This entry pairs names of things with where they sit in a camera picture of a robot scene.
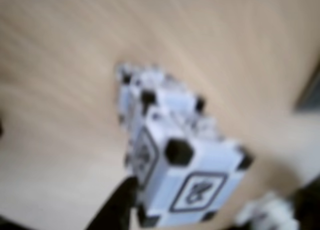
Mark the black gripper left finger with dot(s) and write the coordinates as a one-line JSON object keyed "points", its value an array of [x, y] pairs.
{"points": [[120, 207]]}

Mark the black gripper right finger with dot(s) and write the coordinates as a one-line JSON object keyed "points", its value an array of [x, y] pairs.
{"points": [[310, 207]]}

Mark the white cube lightning symbol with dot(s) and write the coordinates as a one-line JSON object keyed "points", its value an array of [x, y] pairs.
{"points": [[147, 76]]}

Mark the white cube crossed symbol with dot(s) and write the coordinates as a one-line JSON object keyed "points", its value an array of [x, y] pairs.
{"points": [[175, 185]]}

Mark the white cube house symbol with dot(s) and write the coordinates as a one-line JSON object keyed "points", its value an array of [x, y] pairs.
{"points": [[175, 100]]}

